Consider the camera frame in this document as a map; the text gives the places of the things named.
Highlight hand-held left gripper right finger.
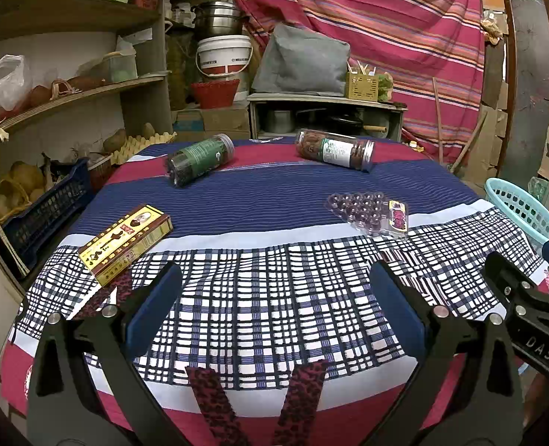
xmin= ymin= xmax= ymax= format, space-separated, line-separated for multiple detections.
xmin=370 ymin=260 xmax=526 ymax=446

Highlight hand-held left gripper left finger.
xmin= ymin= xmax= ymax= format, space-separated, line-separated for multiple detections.
xmin=26 ymin=262 xmax=185 ymax=446

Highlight light blue plastic basket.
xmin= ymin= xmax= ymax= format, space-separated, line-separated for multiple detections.
xmin=484 ymin=177 xmax=549 ymax=247

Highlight yellow cardboard box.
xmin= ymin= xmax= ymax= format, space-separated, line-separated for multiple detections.
xmin=78 ymin=204 xmax=173 ymax=287

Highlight green plastic bag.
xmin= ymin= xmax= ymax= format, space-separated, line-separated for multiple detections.
xmin=527 ymin=177 xmax=549 ymax=205

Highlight purple ball blister pack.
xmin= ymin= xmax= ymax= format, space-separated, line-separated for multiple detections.
xmin=325 ymin=191 xmax=410 ymax=239

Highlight dark blue plastic crate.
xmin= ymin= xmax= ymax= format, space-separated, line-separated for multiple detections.
xmin=3 ymin=158 xmax=94 ymax=270

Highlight green label jar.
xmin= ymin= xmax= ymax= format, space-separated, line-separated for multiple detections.
xmin=165 ymin=133 xmax=235 ymax=189

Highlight cardboard egg carton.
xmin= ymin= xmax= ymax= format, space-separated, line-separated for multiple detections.
xmin=111 ymin=131 xmax=178 ymax=164

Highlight white label jar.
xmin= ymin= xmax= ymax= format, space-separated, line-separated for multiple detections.
xmin=295 ymin=129 xmax=376 ymax=172

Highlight wooden stick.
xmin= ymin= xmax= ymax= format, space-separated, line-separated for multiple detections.
xmin=432 ymin=77 xmax=445 ymax=163

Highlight grey door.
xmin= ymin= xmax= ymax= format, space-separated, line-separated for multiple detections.
xmin=502 ymin=0 xmax=549 ymax=182

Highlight pile of potatoes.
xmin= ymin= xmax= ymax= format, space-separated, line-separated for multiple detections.
xmin=0 ymin=160 xmax=45 ymax=221

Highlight steel pot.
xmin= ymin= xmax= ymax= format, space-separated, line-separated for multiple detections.
xmin=261 ymin=109 xmax=294 ymax=135

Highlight red plastic basket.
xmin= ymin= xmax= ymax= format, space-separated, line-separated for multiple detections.
xmin=190 ymin=79 xmax=240 ymax=109

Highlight clear plastic container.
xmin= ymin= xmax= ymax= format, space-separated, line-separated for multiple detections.
xmin=103 ymin=51 xmax=138 ymax=81

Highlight white plastic bucket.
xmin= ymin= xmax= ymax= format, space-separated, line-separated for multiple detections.
xmin=195 ymin=35 xmax=253 ymax=77

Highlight grey cushion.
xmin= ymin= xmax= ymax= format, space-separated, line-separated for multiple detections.
xmin=251 ymin=23 xmax=351 ymax=97

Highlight white plastic bag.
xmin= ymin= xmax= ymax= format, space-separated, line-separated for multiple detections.
xmin=0 ymin=54 xmax=27 ymax=111

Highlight red striped curtain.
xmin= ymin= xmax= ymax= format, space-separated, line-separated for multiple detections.
xmin=228 ymin=0 xmax=486 ymax=163

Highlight stacked steel pots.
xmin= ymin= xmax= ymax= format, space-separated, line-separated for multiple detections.
xmin=193 ymin=1 xmax=245 ymax=40

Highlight wooden shelf unit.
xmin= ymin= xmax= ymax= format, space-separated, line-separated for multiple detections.
xmin=0 ymin=0 xmax=231 ymax=279

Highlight black pan wooden handle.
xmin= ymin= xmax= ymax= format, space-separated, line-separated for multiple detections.
xmin=328 ymin=114 xmax=389 ymax=135

